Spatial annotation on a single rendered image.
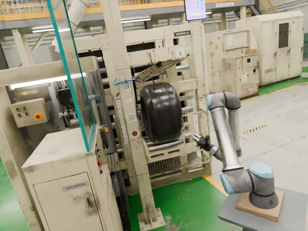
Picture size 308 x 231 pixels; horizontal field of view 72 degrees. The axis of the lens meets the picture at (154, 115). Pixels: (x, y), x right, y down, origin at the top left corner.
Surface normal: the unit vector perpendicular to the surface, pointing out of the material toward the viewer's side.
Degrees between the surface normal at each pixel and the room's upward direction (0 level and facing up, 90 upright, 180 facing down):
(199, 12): 90
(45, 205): 90
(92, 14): 90
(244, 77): 90
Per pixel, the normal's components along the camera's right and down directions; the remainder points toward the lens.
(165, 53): 0.21, 0.25
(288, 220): -0.15, -0.94
